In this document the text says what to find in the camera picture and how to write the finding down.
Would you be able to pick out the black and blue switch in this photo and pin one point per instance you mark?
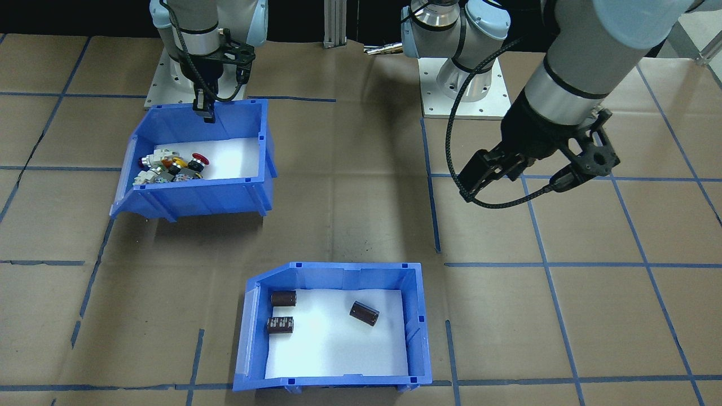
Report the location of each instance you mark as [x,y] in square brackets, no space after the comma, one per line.
[188,176]

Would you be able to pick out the yellow push button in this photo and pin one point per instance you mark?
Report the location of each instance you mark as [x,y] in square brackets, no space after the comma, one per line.
[176,165]

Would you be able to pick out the silver metal rods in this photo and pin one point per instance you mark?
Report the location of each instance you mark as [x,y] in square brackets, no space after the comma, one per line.
[383,49]

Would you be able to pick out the blue plastic button bin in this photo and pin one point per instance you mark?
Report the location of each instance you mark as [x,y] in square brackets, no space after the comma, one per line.
[197,197]

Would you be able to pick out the white switch with grey tip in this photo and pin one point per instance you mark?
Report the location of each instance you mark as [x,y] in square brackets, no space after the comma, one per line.
[159,156]

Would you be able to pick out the red mushroom push button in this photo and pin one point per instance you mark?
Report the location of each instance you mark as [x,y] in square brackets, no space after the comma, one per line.
[199,160]

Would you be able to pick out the black frame cover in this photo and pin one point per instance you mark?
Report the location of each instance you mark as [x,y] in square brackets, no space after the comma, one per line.
[56,17]

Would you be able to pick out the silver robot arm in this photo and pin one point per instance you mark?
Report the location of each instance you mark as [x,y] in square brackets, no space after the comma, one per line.
[192,17]
[575,51]

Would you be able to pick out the blue plastic battery bin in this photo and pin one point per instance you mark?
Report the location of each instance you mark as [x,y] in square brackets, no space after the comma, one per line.
[338,276]

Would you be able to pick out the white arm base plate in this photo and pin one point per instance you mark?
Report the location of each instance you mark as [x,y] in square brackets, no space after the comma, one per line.
[163,90]
[434,107]

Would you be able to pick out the white switch with green part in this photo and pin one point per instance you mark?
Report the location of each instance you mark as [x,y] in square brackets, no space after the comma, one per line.
[144,177]

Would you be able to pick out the dark cylinder battery with terminals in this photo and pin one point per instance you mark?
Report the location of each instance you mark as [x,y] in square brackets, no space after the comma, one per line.
[280,325]

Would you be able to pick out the aluminium frame bar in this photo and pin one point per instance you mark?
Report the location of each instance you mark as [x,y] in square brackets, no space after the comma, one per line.
[699,39]
[335,22]

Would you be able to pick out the dark brown cylinder battery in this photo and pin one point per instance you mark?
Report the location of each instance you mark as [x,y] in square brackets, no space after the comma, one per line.
[364,313]
[284,298]

